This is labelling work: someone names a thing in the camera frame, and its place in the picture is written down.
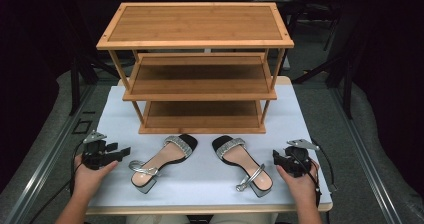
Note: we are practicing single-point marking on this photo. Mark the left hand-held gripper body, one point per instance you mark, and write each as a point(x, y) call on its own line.
point(95, 155)

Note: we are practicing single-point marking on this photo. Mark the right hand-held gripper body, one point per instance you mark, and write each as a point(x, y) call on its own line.
point(298, 160)

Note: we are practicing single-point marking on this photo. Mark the three-tier wooden shoe rack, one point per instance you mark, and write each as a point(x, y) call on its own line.
point(195, 24)

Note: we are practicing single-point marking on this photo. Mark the person's left hand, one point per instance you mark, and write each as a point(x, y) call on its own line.
point(86, 180)

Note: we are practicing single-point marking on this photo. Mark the person's right hand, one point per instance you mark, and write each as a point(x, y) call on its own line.
point(305, 187)

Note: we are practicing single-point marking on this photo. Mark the dark metal stand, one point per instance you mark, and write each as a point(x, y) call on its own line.
point(75, 84)
point(347, 84)

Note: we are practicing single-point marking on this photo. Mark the white table mat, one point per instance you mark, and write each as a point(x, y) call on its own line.
point(206, 184)

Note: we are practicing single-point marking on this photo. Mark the light wooden table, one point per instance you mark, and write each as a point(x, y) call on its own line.
point(206, 209)

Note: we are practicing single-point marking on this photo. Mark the metal floor rail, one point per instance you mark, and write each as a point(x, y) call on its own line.
point(363, 150)
point(50, 157)

